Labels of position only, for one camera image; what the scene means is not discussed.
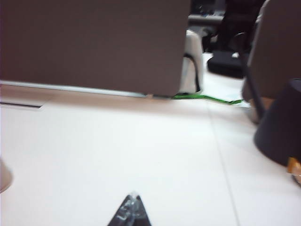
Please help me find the white bag with black strap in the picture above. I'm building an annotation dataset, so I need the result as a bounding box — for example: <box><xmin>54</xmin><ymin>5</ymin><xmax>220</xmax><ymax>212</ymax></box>
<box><xmin>179</xmin><ymin>30</ymin><xmax>204</xmax><ymax>93</ymax></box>

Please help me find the black flat case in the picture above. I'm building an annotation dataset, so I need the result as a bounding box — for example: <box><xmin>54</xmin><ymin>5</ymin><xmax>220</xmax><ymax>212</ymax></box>
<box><xmin>206</xmin><ymin>50</ymin><xmax>246</xmax><ymax>79</ymax></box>

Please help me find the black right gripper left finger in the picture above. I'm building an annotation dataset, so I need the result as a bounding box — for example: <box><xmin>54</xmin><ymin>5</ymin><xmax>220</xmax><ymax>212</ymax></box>
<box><xmin>108</xmin><ymin>192</ymin><xmax>136</xmax><ymax>226</ymax></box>

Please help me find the yellow orange tag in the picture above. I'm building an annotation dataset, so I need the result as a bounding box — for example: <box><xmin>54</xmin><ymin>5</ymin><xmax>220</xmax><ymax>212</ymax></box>
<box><xmin>287</xmin><ymin>157</ymin><xmax>301</xmax><ymax>176</ymax></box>

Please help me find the brown paper cup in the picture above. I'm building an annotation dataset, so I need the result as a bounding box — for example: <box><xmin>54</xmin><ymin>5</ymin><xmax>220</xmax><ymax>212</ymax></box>
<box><xmin>0</xmin><ymin>159</ymin><xmax>14</xmax><ymax>194</ymax></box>

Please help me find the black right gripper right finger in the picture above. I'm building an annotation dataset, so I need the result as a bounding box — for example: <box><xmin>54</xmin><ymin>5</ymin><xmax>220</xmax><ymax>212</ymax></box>
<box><xmin>133</xmin><ymin>192</ymin><xmax>151</xmax><ymax>226</ymax></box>

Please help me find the black conical stand base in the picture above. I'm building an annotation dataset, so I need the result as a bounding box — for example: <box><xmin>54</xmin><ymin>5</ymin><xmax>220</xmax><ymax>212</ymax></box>
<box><xmin>253</xmin><ymin>78</ymin><xmax>301</xmax><ymax>169</ymax></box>

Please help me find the wide brown divider panel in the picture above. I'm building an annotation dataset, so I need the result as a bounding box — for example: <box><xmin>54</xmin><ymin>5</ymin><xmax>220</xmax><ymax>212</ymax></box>
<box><xmin>0</xmin><ymin>0</ymin><xmax>191</xmax><ymax>99</ymax></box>

